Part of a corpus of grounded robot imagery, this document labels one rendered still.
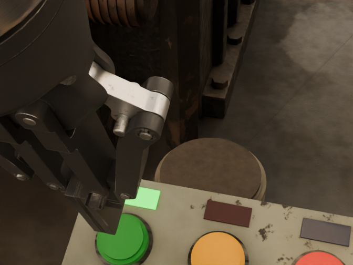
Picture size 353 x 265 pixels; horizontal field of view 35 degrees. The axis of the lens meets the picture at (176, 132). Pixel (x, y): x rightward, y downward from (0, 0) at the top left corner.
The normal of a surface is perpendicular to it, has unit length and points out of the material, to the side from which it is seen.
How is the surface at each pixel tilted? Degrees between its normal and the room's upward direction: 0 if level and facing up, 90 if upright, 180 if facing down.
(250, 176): 0
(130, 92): 38
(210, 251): 20
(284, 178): 0
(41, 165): 110
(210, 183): 0
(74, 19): 88
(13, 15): 100
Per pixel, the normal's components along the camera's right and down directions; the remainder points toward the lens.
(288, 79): -0.04, -0.73
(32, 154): -0.23, 0.88
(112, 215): 0.97, 0.15
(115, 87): 0.44, -0.29
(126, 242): -0.11, -0.46
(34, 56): 0.69, 0.60
